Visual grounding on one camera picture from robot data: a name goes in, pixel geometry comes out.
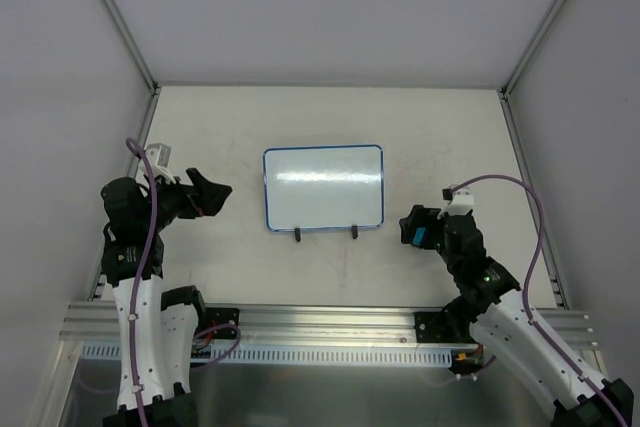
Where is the blue whiteboard eraser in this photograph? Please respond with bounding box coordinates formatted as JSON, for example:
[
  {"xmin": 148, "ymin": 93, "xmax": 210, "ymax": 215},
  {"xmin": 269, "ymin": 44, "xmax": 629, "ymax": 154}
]
[{"xmin": 412, "ymin": 227, "xmax": 426, "ymax": 247}]

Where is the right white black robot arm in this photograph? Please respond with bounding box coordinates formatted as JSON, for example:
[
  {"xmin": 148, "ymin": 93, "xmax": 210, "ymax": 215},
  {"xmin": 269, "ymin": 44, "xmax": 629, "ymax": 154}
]
[{"xmin": 399, "ymin": 205, "xmax": 634, "ymax": 426}]

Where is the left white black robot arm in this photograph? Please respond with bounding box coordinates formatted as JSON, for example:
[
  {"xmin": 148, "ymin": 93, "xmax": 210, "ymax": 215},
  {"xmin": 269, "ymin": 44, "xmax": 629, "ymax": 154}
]
[{"xmin": 101, "ymin": 168, "xmax": 232, "ymax": 426}]

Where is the blue-framed whiteboard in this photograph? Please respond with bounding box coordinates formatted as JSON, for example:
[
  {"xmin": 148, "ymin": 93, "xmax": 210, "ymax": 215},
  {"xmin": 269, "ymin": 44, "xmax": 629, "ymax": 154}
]
[{"xmin": 262, "ymin": 144, "xmax": 385, "ymax": 233}]

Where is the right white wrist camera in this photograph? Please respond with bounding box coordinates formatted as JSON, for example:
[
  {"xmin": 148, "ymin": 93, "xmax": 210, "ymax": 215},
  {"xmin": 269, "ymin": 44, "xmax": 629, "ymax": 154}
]
[{"xmin": 438, "ymin": 186, "xmax": 475, "ymax": 219}]

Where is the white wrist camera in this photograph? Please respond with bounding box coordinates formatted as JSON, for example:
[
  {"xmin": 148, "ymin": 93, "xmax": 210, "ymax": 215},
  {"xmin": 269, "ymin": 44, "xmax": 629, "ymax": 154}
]
[
  {"xmin": 145, "ymin": 143, "xmax": 175, "ymax": 184},
  {"xmin": 438, "ymin": 186, "xmax": 475, "ymax": 219}
]

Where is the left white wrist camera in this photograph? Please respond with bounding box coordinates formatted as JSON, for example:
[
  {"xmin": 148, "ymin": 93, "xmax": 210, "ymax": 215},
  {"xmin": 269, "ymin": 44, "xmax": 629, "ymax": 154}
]
[{"xmin": 145, "ymin": 143, "xmax": 175, "ymax": 184}]

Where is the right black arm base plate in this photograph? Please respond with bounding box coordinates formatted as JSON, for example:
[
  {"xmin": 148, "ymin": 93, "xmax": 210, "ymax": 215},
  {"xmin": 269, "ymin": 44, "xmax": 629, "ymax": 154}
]
[{"xmin": 413, "ymin": 311, "xmax": 472, "ymax": 344}]

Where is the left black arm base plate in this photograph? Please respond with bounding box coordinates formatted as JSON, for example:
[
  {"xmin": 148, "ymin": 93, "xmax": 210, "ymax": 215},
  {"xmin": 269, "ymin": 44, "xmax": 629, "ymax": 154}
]
[{"xmin": 202, "ymin": 306, "xmax": 241, "ymax": 342}]

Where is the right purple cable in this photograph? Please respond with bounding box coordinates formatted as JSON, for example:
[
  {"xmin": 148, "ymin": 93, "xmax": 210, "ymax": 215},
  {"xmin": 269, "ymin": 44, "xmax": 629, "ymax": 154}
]
[{"xmin": 449, "ymin": 175, "xmax": 626, "ymax": 427}]

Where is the purple cable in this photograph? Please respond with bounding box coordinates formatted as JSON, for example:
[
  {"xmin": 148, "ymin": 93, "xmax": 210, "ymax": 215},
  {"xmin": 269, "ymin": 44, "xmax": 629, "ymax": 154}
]
[
  {"xmin": 449, "ymin": 175, "xmax": 626, "ymax": 427},
  {"xmin": 124, "ymin": 138, "xmax": 244, "ymax": 427}
]

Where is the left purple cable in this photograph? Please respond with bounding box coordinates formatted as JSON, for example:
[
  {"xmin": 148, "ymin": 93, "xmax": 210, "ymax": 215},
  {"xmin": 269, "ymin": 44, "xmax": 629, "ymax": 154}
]
[{"xmin": 124, "ymin": 138, "xmax": 244, "ymax": 427}]

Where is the aluminium mounting rail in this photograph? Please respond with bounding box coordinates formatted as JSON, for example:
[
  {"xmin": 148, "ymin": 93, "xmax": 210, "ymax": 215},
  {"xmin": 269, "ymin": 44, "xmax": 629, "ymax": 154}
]
[{"xmin": 58, "ymin": 300, "xmax": 599, "ymax": 351}]

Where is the white slotted cable duct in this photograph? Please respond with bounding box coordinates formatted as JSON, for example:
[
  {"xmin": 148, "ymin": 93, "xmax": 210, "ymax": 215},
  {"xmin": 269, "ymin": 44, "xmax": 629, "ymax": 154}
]
[{"xmin": 80, "ymin": 342, "xmax": 454, "ymax": 368}]

